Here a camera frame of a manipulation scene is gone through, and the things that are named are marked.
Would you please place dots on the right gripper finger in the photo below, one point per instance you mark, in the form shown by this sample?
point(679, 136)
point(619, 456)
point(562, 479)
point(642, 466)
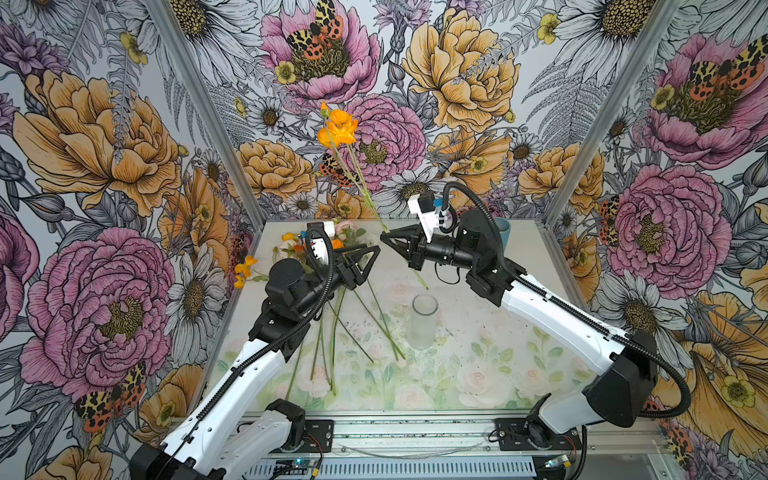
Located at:
point(408, 234)
point(404, 249)

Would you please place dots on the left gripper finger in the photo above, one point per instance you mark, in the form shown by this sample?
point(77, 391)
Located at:
point(352, 278)
point(360, 258)

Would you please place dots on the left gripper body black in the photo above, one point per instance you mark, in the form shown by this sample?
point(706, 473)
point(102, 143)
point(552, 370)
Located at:
point(338, 264)

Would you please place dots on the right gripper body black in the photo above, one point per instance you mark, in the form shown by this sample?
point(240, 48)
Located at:
point(414, 252)

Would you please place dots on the clear ribbed glass vase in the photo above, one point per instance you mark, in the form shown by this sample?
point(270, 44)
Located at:
point(422, 323)

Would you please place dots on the yellow orange poppy stem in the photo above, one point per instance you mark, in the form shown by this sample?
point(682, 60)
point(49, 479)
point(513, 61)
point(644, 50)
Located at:
point(380, 148)

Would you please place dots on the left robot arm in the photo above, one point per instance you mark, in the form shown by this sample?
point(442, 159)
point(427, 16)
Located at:
point(255, 365)

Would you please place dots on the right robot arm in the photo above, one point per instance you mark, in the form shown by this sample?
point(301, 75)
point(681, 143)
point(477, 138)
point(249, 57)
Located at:
point(632, 379)

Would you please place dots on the teal ceramic vase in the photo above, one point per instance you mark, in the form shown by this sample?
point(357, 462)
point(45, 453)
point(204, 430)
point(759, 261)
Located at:
point(504, 228)

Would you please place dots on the pink white flower bunch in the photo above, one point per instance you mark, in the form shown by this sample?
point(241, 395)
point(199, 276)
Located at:
point(354, 336)

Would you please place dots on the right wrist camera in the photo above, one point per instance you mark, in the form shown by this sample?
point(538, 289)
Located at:
point(431, 213)

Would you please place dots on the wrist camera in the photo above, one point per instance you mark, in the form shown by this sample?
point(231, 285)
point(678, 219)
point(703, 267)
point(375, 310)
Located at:
point(318, 240)
point(431, 213)

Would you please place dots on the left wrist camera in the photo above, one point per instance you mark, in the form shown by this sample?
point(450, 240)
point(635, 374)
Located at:
point(318, 240)

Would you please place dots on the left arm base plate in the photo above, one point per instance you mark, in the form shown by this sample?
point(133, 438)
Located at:
point(310, 436)

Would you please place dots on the aluminium front rail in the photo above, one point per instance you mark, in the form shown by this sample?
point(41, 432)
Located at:
point(408, 435)

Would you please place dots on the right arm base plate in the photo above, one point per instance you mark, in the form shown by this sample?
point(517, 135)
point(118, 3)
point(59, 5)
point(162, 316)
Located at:
point(518, 434)

